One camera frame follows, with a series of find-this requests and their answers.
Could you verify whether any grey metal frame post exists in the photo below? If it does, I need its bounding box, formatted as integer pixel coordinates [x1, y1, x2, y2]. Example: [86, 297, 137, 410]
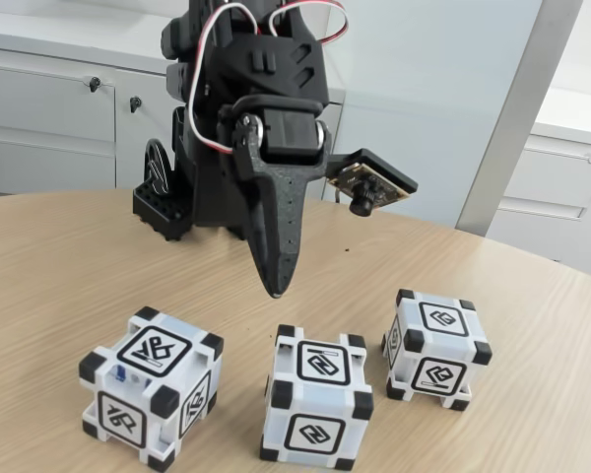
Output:
[455, 0, 585, 233]

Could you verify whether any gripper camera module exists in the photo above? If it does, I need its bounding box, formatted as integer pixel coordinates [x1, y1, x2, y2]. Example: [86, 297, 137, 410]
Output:
[326, 146, 420, 218]

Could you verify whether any white cube, branching glyph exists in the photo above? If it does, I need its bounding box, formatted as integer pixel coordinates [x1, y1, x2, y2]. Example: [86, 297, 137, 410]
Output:
[78, 305, 226, 469]

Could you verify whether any white cube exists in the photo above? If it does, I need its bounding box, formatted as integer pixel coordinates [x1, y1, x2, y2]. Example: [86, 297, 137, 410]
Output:
[259, 323, 375, 470]
[78, 305, 226, 469]
[381, 288, 493, 411]

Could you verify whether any red white servo cable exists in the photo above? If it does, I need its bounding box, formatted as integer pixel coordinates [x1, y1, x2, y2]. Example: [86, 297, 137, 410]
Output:
[268, 0, 352, 48]
[185, 0, 250, 158]

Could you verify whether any white drawer cabinet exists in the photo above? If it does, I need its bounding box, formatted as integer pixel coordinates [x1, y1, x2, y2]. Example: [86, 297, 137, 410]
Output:
[486, 86, 591, 285]

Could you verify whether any white low cabinet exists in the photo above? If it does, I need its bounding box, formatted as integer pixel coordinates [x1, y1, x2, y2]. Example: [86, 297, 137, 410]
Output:
[0, 9, 347, 203]

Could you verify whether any black round clamp knob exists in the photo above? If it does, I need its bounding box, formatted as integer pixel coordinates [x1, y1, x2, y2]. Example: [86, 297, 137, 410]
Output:
[144, 137, 173, 198]

